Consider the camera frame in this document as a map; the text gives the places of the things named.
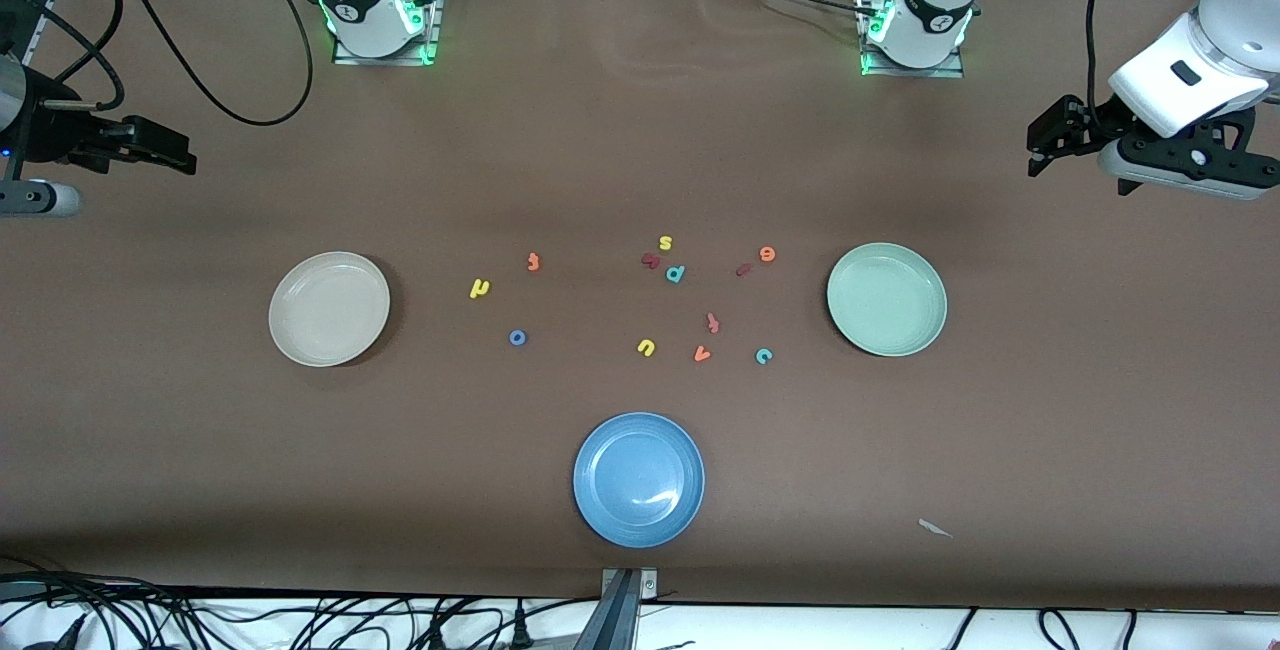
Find pale green plate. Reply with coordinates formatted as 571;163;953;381
826;242;948;358

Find beige brown plate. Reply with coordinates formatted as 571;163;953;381
268;251;392;368

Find brown table cover sheet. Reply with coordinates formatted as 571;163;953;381
0;0;1280;613

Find blue plate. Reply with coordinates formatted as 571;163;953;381
572;412;706;549

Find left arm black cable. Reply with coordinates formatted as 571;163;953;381
1085;0;1121;136

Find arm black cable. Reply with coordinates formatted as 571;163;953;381
0;0;314;127
1085;0;1121;136

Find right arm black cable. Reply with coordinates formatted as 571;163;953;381
0;0;314;127

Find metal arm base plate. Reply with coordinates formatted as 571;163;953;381
333;0;441;66
860;0;966;79

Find black cable tangle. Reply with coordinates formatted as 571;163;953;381
0;555;601;650

